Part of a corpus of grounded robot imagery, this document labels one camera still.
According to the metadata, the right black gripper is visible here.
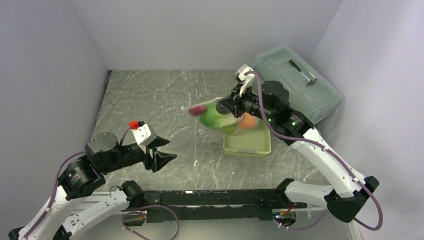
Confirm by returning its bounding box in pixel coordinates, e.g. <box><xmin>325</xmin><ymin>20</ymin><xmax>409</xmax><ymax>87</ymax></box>
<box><xmin>219</xmin><ymin>81</ymin><xmax>275</xmax><ymax>123</ymax></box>

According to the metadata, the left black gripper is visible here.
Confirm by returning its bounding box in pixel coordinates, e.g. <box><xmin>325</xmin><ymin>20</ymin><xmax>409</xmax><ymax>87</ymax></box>
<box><xmin>101</xmin><ymin>135</ymin><xmax>178</xmax><ymax>173</ymax></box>

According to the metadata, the green cabbage toy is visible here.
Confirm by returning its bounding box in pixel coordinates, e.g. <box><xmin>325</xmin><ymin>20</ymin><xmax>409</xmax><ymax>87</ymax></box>
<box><xmin>199</xmin><ymin>102</ymin><xmax>241</xmax><ymax>132</ymax></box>

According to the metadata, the clear dotted zip bag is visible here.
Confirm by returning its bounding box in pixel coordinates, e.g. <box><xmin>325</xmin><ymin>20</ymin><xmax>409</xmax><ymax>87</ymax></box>
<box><xmin>185</xmin><ymin>97</ymin><xmax>260</xmax><ymax>135</ymax></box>

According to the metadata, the green toy apple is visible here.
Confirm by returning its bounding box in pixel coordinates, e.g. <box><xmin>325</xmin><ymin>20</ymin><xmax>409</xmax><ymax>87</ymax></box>
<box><xmin>222</xmin><ymin>124</ymin><xmax>237</xmax><ymax>134</ymax></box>

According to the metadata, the orange peach toy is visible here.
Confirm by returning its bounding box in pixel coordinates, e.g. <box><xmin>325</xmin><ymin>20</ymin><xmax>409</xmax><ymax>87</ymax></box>
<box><xmin>237</xmin><ymin>112</ymin><xmax>259</xmax><ymax>130</ymax></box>

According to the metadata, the purple eggplant toy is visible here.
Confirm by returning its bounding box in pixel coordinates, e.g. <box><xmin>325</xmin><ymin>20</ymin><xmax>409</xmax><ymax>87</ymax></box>
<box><xmin>188</xmin><ymin>104</ymin><xmax>207</xmax><ymax>117</ymax></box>

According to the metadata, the pale green plastic basket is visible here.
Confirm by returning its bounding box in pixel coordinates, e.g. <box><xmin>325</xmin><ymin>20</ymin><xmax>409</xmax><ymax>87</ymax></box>
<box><xmin>223</xmin><ymin>120</ymin><xmax>272</xmax><ymax>158</ymax></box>

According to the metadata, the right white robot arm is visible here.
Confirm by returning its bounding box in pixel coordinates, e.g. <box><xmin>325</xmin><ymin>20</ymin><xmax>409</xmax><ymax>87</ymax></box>
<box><xmin>216</xmin><ymin>81</ymin><xmax>383</xmax><ymax>224</ymax></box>

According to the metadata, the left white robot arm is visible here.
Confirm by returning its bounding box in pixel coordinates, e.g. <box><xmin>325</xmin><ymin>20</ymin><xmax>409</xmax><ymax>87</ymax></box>
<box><xmin>8</xmin><ymin>132</ymin><xmax>177</xmax><ymax>240</ymax></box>

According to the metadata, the clear lidded storage box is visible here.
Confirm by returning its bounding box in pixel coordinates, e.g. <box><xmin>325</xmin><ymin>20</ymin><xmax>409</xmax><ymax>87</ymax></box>
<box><xmin>252</xmin><ymin>44</ymin><xmax>343</xmax><ymax>125</ymax></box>

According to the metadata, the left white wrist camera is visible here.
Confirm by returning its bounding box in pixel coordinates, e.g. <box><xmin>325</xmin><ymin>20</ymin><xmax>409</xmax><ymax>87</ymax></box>
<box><xmin>128</xmin><ymin>121</ymin><xmax>157</xmax><ymax>147</ymax></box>

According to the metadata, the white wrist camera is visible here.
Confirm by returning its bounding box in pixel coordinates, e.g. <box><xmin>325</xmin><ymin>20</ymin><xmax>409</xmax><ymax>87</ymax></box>
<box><xmin>234</xmin><ymin>64</ymin><xmax>256</xmax><ymax>97</ymax></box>
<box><xmin>128</xmin><ymin>121</ymin><xmax>157</xmax><ymax>147</ymax></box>

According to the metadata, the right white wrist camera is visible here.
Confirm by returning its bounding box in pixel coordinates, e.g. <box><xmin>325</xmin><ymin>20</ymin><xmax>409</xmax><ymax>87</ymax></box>
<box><xmin>234</xmin><ymin>64</ymin><xmax>256</xmax><ymax>97</ymax></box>

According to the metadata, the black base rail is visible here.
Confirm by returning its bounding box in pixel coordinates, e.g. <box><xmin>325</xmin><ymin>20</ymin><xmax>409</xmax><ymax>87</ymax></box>
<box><xmin>130</xmin><ymin>189</ymin><xmax>307</xmax><ymax>223</ymax></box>

